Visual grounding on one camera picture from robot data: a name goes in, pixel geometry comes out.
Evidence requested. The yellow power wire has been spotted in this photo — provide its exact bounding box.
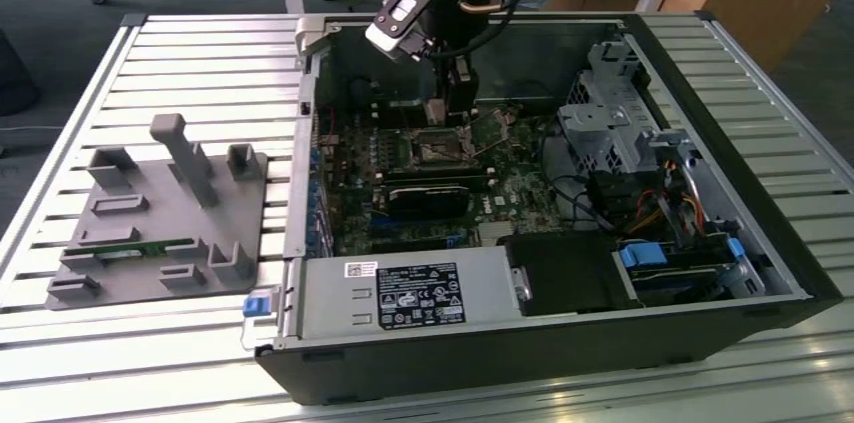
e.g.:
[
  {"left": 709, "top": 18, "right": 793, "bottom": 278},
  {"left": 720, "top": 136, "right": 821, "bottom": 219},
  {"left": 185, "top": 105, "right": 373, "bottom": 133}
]
[{"left": 663, "top": 155, "right": 705, "bottom": 232}]

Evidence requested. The grey power supply unit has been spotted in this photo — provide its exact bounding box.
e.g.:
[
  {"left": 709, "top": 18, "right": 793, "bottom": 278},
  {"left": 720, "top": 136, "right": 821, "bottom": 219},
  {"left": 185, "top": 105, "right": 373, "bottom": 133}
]
[{"left": 292, "top": 248, "right": 532, "bottom": 344}]

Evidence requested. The small silver heat sink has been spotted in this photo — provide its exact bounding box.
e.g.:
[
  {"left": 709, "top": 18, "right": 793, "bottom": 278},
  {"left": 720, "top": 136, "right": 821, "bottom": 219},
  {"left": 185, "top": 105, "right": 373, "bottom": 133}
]
[{"left": 476, "top": 222, "right": 518, "bottom": 244}]

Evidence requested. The CPU socket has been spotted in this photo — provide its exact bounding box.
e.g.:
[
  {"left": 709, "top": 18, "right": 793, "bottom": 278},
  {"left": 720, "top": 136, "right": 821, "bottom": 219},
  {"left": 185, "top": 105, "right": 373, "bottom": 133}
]
[{"left": 404, "top": 125, "right": 480, "bottom": 168}]

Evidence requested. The black graphics card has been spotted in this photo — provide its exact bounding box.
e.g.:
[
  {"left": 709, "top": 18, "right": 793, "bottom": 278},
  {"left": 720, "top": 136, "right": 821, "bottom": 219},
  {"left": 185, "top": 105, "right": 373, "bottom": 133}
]
[{"left": 382, "top": 184, "right": 472, "bottom": 220}]

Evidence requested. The black plastic shroud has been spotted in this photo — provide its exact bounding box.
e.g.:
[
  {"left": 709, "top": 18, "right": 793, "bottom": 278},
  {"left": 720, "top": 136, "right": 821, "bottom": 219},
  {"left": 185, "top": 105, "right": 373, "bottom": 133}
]
[{"left": 502, "top": 234, "right": 641, "bottom": 318}]

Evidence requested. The metal drive cage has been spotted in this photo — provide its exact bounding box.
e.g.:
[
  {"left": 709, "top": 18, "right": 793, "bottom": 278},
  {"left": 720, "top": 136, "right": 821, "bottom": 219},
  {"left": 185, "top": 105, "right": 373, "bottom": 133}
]
[{"left": 556, "top": 40, "right": 672, "bottom": 179}]

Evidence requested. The blue case latch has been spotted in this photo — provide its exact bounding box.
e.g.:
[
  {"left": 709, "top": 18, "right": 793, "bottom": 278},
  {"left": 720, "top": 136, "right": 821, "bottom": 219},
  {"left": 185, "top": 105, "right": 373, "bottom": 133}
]
[{"left": 242, "top": 292, "right": 281, "bottom": 319}]

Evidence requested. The grey parts rack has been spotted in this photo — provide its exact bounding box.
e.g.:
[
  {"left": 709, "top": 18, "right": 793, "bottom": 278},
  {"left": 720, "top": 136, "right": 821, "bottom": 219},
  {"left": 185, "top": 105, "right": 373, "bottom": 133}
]
[{"left": 42, "top": 112, "right": 269, "bottom": 313}]

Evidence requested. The blue disk carrier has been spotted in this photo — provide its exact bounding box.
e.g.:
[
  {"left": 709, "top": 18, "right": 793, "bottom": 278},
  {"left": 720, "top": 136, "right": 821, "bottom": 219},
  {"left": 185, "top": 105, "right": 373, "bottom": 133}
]
[{"left": 616, "top": 241, "right": 668, "bottom": 274}]

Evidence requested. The orange power wire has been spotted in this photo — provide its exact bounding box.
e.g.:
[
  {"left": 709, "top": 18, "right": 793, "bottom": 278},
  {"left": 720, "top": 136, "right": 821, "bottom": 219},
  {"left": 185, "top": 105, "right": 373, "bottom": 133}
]
[{"left": 625, "top": 192, "right": 668, "bottom": 234}]

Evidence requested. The silver CPU with green edge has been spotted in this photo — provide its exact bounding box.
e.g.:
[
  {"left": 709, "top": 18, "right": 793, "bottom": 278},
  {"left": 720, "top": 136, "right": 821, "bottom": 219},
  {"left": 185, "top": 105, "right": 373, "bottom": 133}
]
[{"left": 425, "top": 98, "right": 450, "bottom": 128}]

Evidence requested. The black PC case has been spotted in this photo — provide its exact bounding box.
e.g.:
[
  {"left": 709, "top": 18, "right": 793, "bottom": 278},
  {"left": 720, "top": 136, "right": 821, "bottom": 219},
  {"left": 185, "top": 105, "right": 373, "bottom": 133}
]
[{"left": 252, "top": 10, "right": 843, "bottom": 407}]

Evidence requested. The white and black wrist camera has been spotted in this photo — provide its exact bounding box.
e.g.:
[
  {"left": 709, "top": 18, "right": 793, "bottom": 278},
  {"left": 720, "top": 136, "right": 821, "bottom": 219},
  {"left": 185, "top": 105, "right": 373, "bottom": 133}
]
[{"left": 362, "top": 0, "right": 436, "bottom": 63}]

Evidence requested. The green motherboard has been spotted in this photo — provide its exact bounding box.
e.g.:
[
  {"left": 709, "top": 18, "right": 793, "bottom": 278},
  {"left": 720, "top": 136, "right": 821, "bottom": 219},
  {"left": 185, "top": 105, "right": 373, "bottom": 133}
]
[{"left": 312, "top": 102, "right": 568, "bottom": 259}]

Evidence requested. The green RAM stick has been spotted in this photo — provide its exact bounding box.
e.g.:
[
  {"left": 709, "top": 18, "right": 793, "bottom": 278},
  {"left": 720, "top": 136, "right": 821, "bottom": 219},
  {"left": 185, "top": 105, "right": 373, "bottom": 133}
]
[{"left": 62, "top": 237, "right": 200, "bottom": 264}]

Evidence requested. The black RAM slot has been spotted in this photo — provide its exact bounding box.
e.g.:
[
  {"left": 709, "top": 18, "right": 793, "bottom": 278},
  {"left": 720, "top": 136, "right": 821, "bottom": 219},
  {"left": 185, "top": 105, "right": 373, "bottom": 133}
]
[
  {"left": 384, "top": 179, "right": 496, "bottom": 190},
  {"left": 384, "top": 175, "right": 492, "bottom": 184},
  {"left": 384, "top": 170, "right": 496, "bottom": 179},
  {"left": 384, "top": 166, "right": 492, "bottom": 175}
]

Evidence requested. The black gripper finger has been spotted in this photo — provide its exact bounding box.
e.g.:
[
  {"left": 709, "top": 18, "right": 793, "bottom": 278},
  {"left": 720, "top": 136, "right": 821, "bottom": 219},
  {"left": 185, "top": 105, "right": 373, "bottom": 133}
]
[
  {"left": 446, "top": 55, "right": 480, "bottom": 126},
  {"left": 429, "top": 55, "right": 450, "bottom": 104}
]

